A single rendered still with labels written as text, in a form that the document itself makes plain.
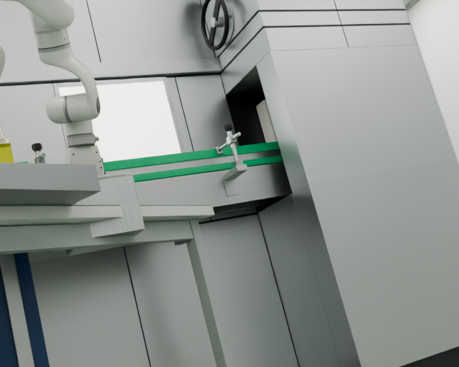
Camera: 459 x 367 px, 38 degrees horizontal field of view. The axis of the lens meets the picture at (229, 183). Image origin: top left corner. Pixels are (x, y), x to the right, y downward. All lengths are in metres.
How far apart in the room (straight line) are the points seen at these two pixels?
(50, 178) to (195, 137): 1.09
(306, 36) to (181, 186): 0.73
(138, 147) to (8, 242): 0.92
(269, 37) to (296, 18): 0.16
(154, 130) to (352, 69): 0.77
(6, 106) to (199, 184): 0.70
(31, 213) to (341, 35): 1.43
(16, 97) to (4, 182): 0.94
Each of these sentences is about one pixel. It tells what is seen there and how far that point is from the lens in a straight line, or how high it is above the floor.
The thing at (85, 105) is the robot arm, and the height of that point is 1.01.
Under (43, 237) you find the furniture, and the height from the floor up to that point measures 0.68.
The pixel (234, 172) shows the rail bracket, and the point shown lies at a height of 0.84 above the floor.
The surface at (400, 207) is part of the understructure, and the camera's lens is 2.43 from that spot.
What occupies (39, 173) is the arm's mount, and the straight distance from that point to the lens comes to 1.51.
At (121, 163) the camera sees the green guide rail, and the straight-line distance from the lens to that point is 2.17.
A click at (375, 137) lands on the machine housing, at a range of 2.46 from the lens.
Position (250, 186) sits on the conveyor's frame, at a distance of 2.31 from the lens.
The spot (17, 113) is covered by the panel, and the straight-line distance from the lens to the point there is 2.34.
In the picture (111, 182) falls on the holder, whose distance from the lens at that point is 1.83.
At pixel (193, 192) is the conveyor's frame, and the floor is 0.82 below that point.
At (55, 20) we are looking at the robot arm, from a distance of 1.72.
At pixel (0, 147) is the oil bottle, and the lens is 2.13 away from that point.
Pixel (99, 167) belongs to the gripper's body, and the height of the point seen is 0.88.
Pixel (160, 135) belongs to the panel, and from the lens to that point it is 2.44.
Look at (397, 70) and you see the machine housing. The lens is 2.66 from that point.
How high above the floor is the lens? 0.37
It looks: 12 degrees up
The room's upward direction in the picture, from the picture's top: 15 degrees counter-clockwise
